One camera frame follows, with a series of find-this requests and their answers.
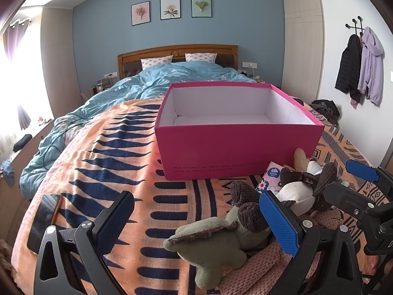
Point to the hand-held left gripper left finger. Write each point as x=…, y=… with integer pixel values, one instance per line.
x=118, y=218

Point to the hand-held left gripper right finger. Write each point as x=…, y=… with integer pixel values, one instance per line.
x=279, y=224

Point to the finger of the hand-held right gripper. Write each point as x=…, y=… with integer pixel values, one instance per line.
x=362, y=170
x=350, y=196

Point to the white and brown plush dog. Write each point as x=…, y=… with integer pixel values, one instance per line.
x=294, y=199

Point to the pink knitted plush bear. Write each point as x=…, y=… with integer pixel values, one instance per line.
x=264, y=270

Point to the floral tissue pack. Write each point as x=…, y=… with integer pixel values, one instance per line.
x=271, y=175

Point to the green plush toy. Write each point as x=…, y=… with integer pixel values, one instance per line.
x=202, y=245

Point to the pink cardboard box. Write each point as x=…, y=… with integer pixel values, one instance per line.
x=215, y=147

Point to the pink garment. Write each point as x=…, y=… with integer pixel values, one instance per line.
x=355, y=101

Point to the orange patterned blanket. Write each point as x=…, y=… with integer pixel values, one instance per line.
x=129, y=147

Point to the smartphone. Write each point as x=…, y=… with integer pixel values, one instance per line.
x=43, y=221

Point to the black jacket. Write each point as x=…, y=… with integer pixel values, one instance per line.
x=348, y=67

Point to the purple hoodie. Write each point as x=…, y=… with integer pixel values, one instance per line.
x=371, y=64

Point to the blue cloth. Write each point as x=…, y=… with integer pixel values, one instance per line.
x=6, y=172

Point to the black pouch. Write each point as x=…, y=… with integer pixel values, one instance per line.
x=22, y=143

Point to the small pink ornament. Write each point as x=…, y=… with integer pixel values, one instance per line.
x=44, y=119

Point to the blue floral duvet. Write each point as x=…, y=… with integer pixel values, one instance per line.
x=138, y=89

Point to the bedside table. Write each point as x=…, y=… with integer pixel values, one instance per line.
x=103, y=87
x=253, y=76

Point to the black coat hook rack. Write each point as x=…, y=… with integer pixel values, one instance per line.
x=356, y=26

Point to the beige wardrobe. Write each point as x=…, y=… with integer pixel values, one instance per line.
x=302, y=37

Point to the white floral pillow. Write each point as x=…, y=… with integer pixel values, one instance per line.
x=201, y=57
x=155, y=62

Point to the wooden headboard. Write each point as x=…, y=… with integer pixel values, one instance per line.
x=178, y=50

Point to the framed pink flower picture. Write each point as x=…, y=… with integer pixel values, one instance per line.
x=141, y=13

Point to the purple curtain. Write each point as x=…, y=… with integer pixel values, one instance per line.
x=12, y=37

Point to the framed white flower picture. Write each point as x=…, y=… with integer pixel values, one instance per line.
x=170, y=8

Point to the framed green leaf picture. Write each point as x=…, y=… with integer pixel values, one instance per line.
x=201, y=6

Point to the white wall socket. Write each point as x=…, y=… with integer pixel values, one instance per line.
x=110, y=75
x=249, y=64

